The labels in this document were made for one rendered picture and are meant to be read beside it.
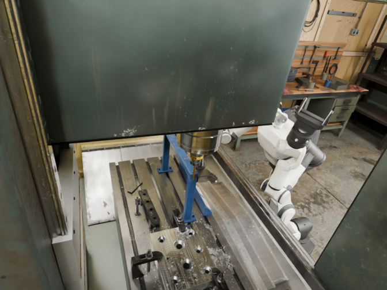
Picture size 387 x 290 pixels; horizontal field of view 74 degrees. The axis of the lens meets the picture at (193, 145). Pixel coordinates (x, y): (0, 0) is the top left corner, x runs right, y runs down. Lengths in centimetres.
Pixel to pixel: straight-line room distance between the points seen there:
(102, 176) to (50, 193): 129
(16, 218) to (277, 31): 69
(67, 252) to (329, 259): 116
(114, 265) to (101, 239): 20
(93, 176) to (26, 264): 138
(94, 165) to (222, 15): 155
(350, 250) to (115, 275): 116
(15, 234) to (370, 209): 116
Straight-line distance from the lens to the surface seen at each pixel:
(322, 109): 461
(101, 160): 201
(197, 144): 83
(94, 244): 173
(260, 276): 157
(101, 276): 161
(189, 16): 63
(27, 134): 57
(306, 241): 260
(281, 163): 127
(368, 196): 125
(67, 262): 81
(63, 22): 59
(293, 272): 171
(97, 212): 184
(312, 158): 146
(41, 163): 61
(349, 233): 136
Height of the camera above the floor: 198
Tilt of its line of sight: 32 degrees down
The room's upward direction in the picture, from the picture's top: 7 degrees clockwise
